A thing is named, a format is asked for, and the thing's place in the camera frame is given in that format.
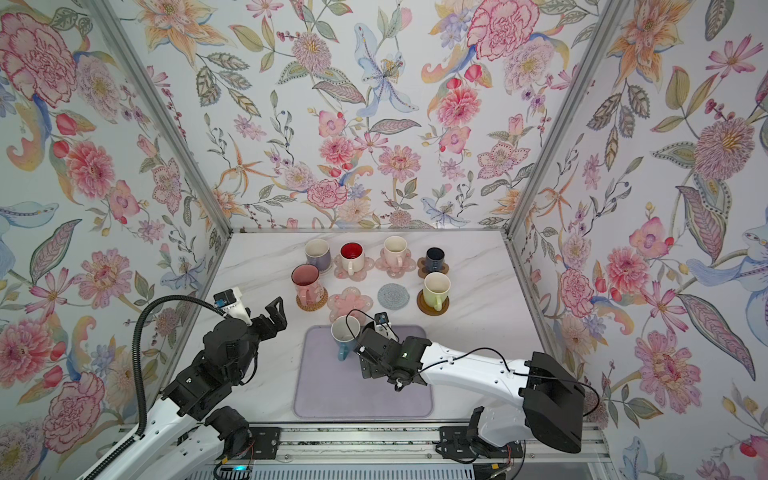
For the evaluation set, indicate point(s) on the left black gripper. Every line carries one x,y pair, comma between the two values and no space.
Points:
280,322

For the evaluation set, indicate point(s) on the red interior white mug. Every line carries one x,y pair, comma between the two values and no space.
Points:
353,258

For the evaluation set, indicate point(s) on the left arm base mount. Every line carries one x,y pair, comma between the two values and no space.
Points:
240,439

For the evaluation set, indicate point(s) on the round blue woven coaster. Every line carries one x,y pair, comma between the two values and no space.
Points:
393,296

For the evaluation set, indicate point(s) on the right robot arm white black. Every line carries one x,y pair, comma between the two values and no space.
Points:
534,399

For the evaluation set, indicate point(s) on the round wooden coaster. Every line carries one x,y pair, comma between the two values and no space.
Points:
428,310

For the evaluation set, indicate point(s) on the small dark navy mug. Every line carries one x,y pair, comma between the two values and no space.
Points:
434,260

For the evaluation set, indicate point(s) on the pink flower coaster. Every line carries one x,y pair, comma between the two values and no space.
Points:
341,274
409,265
349,300

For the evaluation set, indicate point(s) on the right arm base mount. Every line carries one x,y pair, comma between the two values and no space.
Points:
464,445

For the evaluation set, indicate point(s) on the white mug grey handle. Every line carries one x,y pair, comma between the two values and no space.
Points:
317,253

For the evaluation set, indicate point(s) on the aluminium front rail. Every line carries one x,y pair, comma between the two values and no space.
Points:
408,442

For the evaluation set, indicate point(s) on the white mug green handle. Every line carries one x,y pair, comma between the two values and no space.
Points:
435,292

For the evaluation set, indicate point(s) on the round woven cork coaster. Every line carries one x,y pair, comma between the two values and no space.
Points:
311,306

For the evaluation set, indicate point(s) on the grey rectangular tray mat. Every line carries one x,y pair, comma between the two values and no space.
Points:
330,389

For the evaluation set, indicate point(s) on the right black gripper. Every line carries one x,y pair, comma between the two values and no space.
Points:
367,369

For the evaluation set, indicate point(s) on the brown paw print coaster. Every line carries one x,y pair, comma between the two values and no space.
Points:
423,271

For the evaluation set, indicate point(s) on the white mug blue handle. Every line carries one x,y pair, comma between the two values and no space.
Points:
345,331

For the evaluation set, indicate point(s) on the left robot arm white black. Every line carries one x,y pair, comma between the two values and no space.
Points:
189,425

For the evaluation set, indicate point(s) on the cream mug pink handle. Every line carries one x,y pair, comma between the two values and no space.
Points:
395,252

